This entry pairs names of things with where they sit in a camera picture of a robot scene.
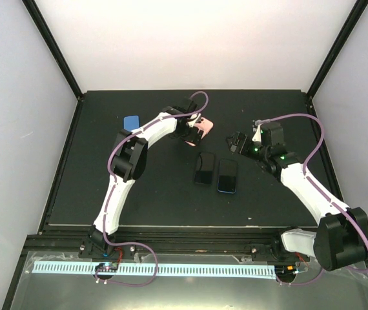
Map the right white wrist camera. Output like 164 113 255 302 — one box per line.
252 120 263 143

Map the white slotted cable duct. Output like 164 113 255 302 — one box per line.
32 261 276 280

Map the pink phone case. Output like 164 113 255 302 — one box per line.
183 117 214 146

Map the circuit board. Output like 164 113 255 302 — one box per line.
94 262 119 273
274 265 305 275

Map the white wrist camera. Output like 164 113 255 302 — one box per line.
252 120 263 143
187 113 201 127

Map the right black frame post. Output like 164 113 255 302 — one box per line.
307 0 368 99

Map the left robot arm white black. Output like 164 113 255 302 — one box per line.
85 91 209 258

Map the black aluminium frame rail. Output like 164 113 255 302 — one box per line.
38 225 353 259

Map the right circuit board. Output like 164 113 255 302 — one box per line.
274 265 305 275

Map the blue smartphone black screen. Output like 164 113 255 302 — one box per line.
218 159 238 194

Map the left black frame post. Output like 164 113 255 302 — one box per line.
22 0 83 99

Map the blue phone case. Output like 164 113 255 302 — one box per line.
123 115 140 131

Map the black frame post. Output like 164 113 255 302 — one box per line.
22 0 83 99
307 0 368 99

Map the left circuit board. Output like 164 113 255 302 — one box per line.
94 262 119 273

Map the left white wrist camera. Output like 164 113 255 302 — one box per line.
187 113 201 127

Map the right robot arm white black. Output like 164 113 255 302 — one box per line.
226 121 368 271

